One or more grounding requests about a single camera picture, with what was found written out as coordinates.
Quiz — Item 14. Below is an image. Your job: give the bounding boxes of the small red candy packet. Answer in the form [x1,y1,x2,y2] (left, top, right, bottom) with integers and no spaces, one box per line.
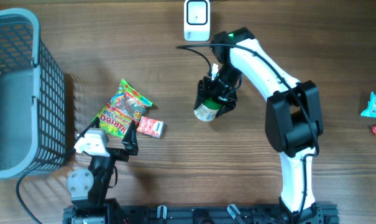
[137,116,165,138]

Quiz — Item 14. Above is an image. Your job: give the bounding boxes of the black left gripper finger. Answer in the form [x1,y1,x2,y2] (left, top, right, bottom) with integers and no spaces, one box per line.
[122,121,139,156]
[77,117,99,139]

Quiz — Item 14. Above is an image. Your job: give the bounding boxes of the grey plastic basket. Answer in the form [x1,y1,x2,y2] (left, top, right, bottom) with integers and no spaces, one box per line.
[0,8,66,179]

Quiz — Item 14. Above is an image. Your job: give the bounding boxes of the teal wet wipes pack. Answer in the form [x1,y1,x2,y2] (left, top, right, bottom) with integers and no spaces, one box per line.
[360,92,376,118]

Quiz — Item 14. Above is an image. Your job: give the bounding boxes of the green lid jar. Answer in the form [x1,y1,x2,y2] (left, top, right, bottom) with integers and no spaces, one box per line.
[194,98,222,122]

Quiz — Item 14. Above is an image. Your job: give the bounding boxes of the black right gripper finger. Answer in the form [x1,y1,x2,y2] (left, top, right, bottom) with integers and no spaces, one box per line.
[216,96,237,118]
[194,81,208,110]

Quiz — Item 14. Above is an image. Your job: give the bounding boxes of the black camera cable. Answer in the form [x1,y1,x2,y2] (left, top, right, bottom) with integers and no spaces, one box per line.
[16,148,78,224]
[176,43,321,224]

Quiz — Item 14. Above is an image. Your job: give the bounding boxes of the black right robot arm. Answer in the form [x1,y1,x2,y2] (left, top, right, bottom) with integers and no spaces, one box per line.
[194,27,323,223]

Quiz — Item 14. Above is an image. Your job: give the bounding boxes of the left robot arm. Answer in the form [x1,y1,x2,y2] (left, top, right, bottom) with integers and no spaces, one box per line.
[62,118,139,224]

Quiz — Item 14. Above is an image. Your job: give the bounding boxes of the white barcode scanner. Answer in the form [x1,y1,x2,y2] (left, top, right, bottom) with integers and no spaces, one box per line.
[183,0,211,42]

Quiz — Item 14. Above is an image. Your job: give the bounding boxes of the colourful Haribo candy bag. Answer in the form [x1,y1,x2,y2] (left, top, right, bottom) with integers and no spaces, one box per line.
[96,79,153,138]

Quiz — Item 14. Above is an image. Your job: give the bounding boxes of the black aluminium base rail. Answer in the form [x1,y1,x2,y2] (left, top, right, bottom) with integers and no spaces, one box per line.
[62,203,339,224]

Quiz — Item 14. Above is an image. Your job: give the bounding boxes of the black left camera cable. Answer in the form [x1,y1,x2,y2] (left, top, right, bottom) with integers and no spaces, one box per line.
[16,148,78,224]

